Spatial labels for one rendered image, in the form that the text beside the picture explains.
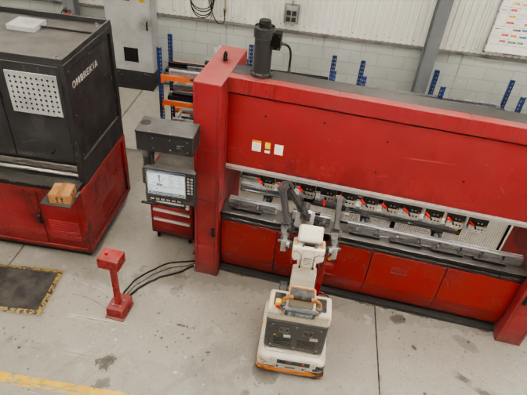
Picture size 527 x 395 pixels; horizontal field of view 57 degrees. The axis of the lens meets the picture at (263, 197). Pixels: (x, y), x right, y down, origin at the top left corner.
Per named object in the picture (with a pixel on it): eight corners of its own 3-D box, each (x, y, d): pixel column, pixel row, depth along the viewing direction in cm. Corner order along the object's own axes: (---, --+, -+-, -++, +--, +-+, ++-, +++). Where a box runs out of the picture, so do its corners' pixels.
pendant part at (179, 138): (140, 208, 450) (132, 129, 397) (149, 192, 469) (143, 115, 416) (194, 216, 447) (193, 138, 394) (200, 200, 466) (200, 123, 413)
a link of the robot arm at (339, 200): (335, 191, 436) (346, 193, 435) (333, 197, 448) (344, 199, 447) (329, 237, 417) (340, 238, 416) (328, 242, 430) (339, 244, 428)
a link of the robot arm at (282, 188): (274, 184, 415) (284, 184, 409) (281, 180, 426) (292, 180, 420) (281, 233, 424) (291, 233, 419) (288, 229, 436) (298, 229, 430)
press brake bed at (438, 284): (219, 269, 545) (220, 214, 493) (224, 257, 561) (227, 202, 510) (492, 332, 507) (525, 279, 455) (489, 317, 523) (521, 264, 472)
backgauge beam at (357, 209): (240, 190, 519) (241, 183, 512) (243, 183, 530) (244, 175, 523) (459, 235, 490) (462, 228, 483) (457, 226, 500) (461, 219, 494)
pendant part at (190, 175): (147, 199, 439) (144, 167, 417) (151, 191, 448) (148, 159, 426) (195, 207, 436) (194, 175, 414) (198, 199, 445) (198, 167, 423)
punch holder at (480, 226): (467, 231, 450) (472, 218, 440) (465, 225, 457) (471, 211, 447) (483, 234, 448) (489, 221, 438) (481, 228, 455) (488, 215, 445)
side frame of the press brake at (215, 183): (194, 271, 540) (192, 81, 398) (217, 223, 606) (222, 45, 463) (216, 277, 537) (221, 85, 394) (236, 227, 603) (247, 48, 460)
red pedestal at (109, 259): (104, 317, 483) (92, 259, 431) (116, 298, 502) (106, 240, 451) (123, 322, 480) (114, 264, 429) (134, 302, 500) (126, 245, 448)
